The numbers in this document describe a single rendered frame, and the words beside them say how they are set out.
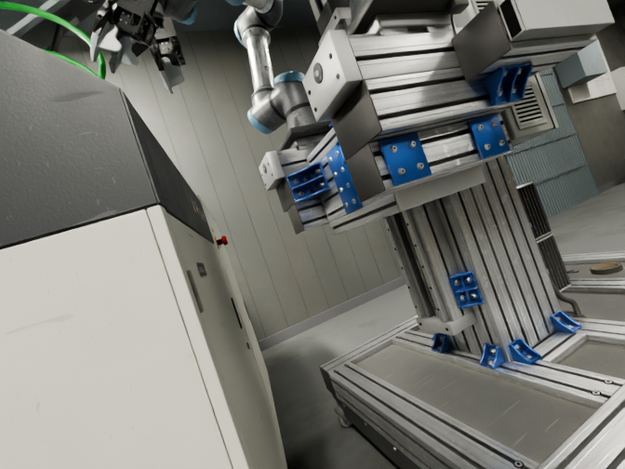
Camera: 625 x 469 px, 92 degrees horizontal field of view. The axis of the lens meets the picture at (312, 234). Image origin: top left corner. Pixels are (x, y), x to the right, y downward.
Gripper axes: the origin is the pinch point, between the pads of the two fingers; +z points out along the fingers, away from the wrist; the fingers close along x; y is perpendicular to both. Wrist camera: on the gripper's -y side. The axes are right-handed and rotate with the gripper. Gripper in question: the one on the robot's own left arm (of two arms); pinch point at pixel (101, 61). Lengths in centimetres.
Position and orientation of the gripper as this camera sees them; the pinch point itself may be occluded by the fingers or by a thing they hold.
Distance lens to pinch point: 96.5
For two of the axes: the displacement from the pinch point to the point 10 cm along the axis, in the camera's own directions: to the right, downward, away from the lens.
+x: -0.8, -1.8, 9.8
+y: 9.0, 4.0, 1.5
